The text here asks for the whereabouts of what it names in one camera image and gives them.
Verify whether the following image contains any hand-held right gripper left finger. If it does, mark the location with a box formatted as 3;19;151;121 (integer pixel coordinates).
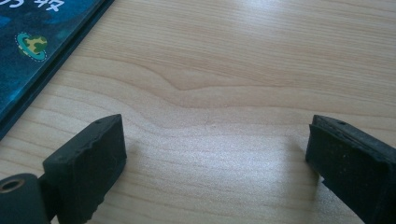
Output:
37;113;128;224

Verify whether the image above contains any blue picture book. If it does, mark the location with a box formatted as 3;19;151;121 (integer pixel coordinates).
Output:
0;0;116;141

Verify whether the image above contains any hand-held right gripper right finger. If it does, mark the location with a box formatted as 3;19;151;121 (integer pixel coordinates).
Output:
304;114;396;224

